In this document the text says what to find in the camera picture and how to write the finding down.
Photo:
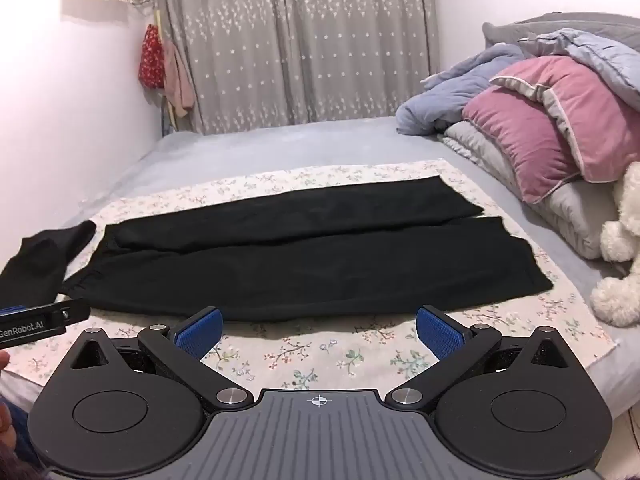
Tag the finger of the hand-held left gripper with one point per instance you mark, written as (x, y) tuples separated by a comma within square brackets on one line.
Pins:
[(50, 310)]

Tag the black pants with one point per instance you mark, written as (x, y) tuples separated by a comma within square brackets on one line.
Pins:
[(310, 260)]

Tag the red floral bag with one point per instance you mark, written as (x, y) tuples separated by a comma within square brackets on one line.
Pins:
[(151, 60)]

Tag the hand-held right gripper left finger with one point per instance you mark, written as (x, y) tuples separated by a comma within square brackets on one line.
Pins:
[(200, 331)]

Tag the grey dotted curtain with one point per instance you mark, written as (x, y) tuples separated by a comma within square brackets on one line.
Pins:
[(300, 45)]

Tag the white plush toy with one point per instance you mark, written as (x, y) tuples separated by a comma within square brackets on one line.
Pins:
[(622, 240)]

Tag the grey pillow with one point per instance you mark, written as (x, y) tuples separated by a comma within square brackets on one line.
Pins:
[(575, 215)]

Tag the black cloth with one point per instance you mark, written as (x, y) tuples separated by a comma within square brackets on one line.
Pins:
[(40, 255)]

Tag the grey headboard cushion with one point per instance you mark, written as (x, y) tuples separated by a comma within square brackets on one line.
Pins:
[(550, 24)]

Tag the blue quilt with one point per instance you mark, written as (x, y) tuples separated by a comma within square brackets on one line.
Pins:
[(450, 95)]

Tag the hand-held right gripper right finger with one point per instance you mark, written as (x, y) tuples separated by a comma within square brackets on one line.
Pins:
[(440, 334)]

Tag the pink pillow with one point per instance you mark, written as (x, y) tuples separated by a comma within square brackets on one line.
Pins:
[(540, 125)]

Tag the pink hanging cloth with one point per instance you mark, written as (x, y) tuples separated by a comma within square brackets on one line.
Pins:
[(177, 80)]

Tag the floral sheet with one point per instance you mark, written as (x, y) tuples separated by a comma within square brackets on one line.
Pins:
[(310, 350)]

